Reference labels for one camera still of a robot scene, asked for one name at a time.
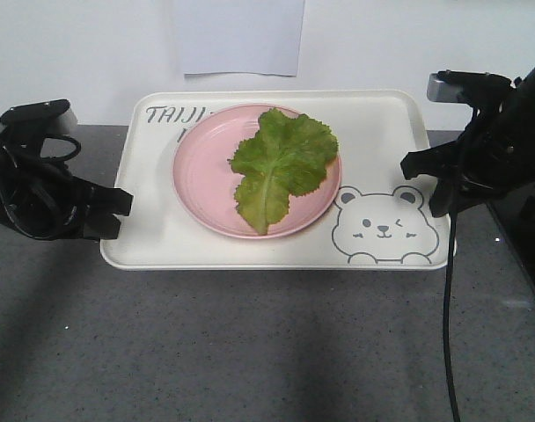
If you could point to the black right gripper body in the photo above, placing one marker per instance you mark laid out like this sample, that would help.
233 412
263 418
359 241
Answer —
497 151

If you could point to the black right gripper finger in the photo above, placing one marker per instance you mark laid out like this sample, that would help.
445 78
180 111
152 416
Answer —
440 162
450 194

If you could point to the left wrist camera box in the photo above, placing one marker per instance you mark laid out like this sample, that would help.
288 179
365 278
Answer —
54 117

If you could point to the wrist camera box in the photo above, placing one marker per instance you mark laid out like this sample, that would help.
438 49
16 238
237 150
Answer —
474 89
54 117

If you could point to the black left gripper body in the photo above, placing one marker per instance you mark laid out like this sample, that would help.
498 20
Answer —
40 198

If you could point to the white paper sheet on wall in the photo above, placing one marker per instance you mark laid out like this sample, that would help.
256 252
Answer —
246 37

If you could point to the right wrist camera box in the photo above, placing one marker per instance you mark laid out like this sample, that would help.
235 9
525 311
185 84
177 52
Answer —
474 89

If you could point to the green lettuce leaf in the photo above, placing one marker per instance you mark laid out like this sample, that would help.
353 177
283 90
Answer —
285 157

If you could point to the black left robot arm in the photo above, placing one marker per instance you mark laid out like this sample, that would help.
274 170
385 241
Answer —
41 199

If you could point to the black glass cooktop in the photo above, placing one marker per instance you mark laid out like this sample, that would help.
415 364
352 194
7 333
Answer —
515 214

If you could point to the cream bear print tray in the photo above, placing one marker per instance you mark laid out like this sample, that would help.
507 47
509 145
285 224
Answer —
377 220

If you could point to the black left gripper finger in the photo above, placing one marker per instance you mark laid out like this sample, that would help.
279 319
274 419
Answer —
110 200
101 227

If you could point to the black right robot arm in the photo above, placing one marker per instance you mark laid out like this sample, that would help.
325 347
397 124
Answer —
531 101

